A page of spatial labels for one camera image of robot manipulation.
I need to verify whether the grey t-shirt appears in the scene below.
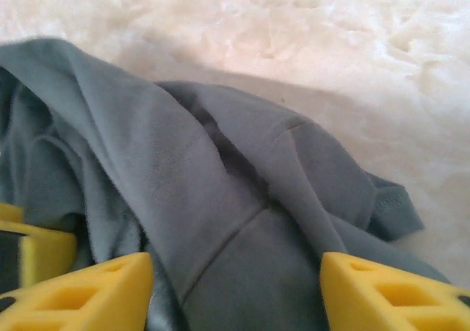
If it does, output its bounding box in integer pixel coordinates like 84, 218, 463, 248
0, 35, 455, 331

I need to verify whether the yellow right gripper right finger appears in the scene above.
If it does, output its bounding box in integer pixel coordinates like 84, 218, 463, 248
319, 252, 470, 331

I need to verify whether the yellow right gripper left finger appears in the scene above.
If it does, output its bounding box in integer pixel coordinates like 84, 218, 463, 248
0, 252, 154, 331

